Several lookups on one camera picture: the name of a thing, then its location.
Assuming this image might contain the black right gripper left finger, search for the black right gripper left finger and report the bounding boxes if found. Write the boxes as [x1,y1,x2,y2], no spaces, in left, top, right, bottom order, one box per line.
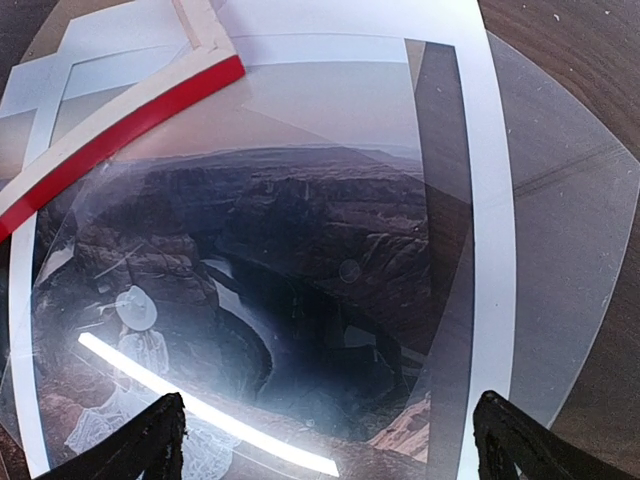
[38,393,186,480]

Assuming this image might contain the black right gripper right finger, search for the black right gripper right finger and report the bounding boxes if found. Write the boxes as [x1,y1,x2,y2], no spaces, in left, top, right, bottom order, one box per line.
[473,391,635,480]

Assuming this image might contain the white mat board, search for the white mat board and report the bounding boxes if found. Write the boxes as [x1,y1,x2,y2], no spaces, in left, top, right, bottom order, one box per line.
[1,1,516,479]

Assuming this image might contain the canyon landscape photo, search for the canyon landscape photo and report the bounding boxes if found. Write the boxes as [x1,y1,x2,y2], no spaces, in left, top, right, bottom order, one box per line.
[1,60,433,479]

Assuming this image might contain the clear acrylic sheet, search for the clear acrylic sheet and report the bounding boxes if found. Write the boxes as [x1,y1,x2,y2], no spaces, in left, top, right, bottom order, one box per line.
[1,36,639,479]

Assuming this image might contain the red wooden picture frame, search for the red wooden picture frame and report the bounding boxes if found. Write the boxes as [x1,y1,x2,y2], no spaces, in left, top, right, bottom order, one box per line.
[1,1,245,239]

